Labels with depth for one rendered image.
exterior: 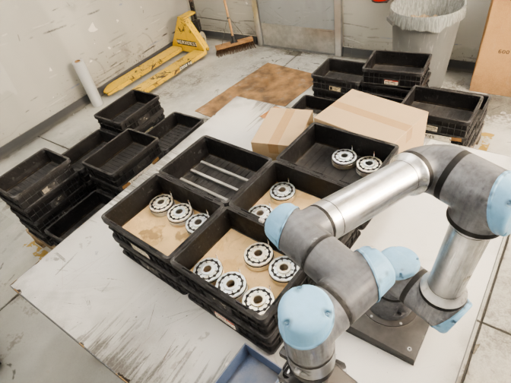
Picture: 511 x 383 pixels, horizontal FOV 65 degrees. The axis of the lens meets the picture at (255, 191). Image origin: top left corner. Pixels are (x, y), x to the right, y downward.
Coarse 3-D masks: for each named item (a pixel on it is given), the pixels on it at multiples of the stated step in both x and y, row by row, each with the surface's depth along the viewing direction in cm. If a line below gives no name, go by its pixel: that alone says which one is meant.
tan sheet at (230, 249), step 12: (228, 240) 147; (240, 240) 146; (252, 240) 145; (216, 252) 143; (228, 252) 143; (240, 252) 142; (276, 252) 139; (228, 264) 139; (240, 264) 138; (252, 276) 133; (264, 276) 133; (276, 288) 129; (240, 300) 127
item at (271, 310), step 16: (224, 208) 145; (208, 224) 140; (192, 240) 136; (176, 256) 132; (192, 272) 126; (304, 272) 121; (208, 288) 121; (288, 288) 116; (240, 304) 115; (272, 304) 113; (256, 320) 112
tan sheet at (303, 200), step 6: (300, 192) 159; (264, 198) 160; (270, 198) 160; (300, 198) 157; (306, 198) 156; (312, 198) 156; (318, 198) 155; (276, 204) 156; (294, 204) 155; (300, 204) 154; (306, 204) 154
